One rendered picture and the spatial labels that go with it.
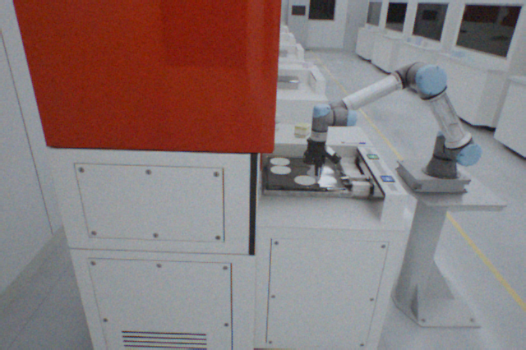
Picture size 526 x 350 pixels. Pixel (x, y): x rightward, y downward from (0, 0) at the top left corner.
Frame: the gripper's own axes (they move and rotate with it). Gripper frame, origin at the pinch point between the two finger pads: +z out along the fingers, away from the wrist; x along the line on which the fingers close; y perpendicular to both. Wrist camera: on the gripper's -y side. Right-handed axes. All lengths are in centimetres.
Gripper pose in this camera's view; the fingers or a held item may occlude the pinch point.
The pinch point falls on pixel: (318, 180)
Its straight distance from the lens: 177.4
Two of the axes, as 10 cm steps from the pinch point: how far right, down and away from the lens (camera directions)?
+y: -8.6, -2.5, 4.5
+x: -5.1, 3.6, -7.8
